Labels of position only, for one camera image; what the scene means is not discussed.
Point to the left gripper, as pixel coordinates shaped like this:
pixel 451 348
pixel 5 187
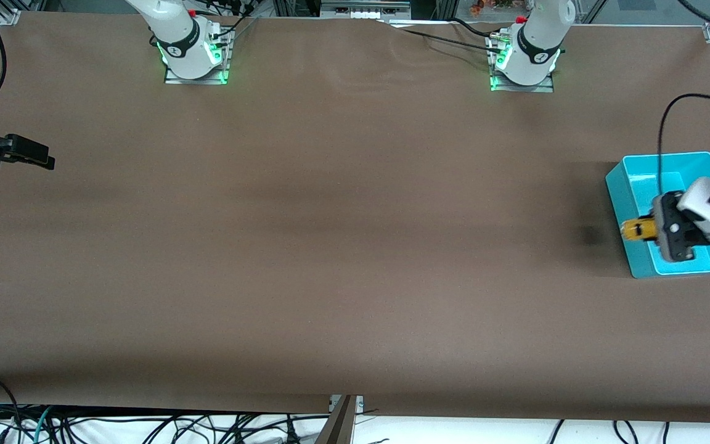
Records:
pixel 661 217

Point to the yellow beetle toy car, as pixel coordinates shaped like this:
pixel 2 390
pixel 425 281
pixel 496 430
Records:
pixel 635 230

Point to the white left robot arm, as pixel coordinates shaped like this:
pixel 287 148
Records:
pixel 540 37

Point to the cyan plastic storage box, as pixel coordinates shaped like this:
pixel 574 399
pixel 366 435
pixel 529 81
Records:
pixel 638 185

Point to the orange small objects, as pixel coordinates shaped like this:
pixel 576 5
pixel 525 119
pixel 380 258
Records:
pixel 490 5

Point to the white power strip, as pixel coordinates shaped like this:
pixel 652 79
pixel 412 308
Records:
pixel 366 14

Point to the aluminium table leg profile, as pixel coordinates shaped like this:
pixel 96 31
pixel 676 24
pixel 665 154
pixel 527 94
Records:
pixel 339 428

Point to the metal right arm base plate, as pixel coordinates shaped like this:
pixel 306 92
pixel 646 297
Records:
pixel 198 81

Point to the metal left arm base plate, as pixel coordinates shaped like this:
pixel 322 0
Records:
pixel 524 88

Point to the white metal bracket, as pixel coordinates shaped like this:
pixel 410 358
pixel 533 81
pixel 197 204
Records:
pixel 360 404

